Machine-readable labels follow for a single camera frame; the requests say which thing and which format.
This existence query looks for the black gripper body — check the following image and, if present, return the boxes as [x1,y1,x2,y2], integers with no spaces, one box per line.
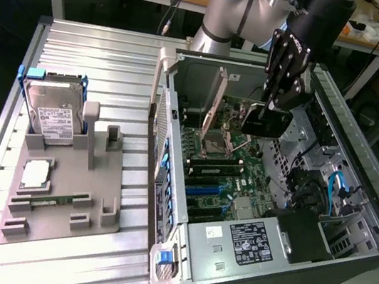
[278,0,359,87]

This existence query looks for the black graphics card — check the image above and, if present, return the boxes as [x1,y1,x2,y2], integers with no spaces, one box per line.
[199,64,301,154]

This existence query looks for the orange and black box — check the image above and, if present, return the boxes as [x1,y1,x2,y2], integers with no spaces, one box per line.
[341,17,369,40]

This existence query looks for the white plastic object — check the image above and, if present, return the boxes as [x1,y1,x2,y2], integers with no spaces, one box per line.
[362,23,379,43]

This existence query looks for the silver perforated disk bay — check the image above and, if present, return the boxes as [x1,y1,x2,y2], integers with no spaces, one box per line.
[261,99,347,175]

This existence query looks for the open metal socket cover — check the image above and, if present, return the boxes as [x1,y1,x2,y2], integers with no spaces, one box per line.
[222,118,255,155]

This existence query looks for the CPU socket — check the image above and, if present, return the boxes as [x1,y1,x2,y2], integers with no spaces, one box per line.
[200,129,230,159]

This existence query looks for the green motherboard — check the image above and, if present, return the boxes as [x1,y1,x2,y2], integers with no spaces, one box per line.
[162,88,290,235]

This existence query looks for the silver chipset heat sink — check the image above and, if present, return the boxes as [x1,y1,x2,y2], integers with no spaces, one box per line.
[231,197,261,223]

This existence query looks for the blue expansion slot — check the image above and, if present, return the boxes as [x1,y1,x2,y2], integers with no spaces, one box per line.
[184,179,224,202]

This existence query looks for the black expansion slot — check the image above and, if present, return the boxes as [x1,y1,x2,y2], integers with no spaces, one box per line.
[185,206,229,228]

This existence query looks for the grey power supply unit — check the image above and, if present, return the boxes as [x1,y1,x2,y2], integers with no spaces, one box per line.
[178,202,300,284]

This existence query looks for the blue case latch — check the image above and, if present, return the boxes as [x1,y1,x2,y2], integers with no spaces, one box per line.
[157,250,173,267]

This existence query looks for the hard disk in blue carrier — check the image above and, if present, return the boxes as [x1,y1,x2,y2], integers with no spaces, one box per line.
[7,64,91,151]

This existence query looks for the green RAM stick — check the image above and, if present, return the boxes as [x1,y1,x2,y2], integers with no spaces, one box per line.
[30,189,76,209]

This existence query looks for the silver CPU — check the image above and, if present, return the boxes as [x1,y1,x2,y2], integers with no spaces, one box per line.
[20,158,54,191]

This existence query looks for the grey parts rack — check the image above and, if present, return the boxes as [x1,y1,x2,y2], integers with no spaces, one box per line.
[0,88,140,263]

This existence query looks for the black disk bay wires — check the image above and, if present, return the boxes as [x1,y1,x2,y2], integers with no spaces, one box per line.
[282,164,373,223]

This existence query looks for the blue wire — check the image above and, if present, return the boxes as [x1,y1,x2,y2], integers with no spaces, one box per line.
[321,169,353,219]

